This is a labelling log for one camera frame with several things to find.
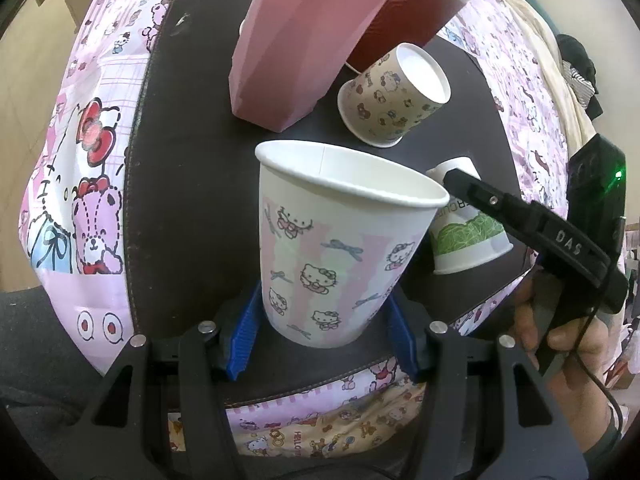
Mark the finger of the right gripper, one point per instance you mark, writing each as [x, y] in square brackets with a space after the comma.
[580, 261]

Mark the pink hello kitty paper cup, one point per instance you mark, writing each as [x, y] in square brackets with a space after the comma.
[338, 228]

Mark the red corrugated paper cup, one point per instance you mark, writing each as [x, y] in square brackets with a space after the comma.
[398, 21]

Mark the white cup green band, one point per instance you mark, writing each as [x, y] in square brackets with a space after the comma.
[463, 238]

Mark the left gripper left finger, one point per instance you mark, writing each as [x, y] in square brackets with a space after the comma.
[158, 412]

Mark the pink hello kitty bedsheet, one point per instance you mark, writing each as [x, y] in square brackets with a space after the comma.
[71, 220]

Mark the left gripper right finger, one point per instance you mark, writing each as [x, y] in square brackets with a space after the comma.
[520, 432]

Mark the person's right hand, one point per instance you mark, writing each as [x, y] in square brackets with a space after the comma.
[585, 345]

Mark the white cup cartoon animal print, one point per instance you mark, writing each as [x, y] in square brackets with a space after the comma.
[394, 95]

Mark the pink hexagonal cup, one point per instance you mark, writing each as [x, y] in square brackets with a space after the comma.
[289, 54]

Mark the cream quilt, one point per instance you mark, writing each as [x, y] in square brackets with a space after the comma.
[576, 125]

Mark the black striped clothes pile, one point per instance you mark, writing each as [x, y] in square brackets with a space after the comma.
[580, 73]

